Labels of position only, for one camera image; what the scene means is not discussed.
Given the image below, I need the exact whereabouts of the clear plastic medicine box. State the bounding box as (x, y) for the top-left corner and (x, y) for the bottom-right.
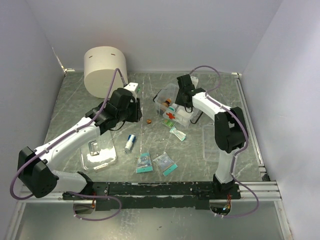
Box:
(152, 83), (200, 128)

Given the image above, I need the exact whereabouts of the white green-label bottle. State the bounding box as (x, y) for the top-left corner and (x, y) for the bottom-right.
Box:
(166, 105), (176, 114)

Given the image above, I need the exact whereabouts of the brown orange-cap bottle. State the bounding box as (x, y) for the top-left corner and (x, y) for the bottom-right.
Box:
(161, 98), (172, 108)

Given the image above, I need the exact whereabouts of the teal-edged clear bag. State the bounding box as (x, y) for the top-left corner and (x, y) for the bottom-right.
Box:
(153, 152), (178, 177)
(136, 152), (153, 174)

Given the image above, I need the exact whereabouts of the white blue gauze packet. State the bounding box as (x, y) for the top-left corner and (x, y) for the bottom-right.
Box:
(176, 106), (193, 125)

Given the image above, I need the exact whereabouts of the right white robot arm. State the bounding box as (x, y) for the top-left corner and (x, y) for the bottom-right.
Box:
(175, 74), (249, 199)

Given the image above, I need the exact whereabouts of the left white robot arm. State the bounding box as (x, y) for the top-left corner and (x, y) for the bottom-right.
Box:
(17, 83), (142, 200)

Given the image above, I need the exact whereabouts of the white blue bandage roll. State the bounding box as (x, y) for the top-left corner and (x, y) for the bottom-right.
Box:
(124, 134), (136, 153)

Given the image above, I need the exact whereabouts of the small green box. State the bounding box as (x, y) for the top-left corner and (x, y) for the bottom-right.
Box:
(163, 119), (175, 129)

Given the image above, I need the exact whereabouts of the teal white sachet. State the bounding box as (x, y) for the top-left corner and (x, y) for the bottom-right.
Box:
(169, 127), (186, 142)

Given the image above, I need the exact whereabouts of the clear box lid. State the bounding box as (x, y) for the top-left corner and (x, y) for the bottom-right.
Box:
(79, 131), (117, 173)

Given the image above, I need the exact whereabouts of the cream cylindrical container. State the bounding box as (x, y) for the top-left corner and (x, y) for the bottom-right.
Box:
(84, 46), (128, 99)

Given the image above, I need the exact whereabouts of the clear divider tray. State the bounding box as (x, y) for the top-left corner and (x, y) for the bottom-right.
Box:
(202, 124), (220, 163)

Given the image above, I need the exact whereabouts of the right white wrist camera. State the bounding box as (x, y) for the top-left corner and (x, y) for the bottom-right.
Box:
(190, 76), (199, 88)

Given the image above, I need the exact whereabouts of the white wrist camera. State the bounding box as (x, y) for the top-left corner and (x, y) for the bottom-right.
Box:
(124, 82), (140, 99)
(190, 76), (199, 88)

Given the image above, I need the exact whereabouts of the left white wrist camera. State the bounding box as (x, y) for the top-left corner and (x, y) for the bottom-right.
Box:
(124, 82), (140, 99)

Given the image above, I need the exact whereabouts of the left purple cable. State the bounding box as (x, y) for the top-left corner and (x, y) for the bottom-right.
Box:
(9, 68), (127, 200)

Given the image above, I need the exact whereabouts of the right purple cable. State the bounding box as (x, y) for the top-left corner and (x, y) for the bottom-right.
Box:
(188, 65), (260, 219)

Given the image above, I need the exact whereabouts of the black base frame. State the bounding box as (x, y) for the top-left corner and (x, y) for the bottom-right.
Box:
(62, 180), (242, 212)

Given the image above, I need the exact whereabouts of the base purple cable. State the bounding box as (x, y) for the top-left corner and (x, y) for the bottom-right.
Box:
(64, 191), (123, 222)

